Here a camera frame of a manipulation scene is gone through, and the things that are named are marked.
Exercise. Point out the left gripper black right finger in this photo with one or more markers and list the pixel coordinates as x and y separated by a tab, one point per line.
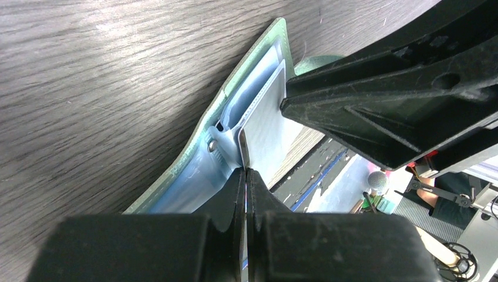
288	246

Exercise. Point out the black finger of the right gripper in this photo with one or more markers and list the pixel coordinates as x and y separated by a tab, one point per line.
392	120
443	31

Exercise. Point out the green card holder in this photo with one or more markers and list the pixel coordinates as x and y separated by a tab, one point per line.
243	126

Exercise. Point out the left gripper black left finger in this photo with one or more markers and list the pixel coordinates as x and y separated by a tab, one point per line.
205	245

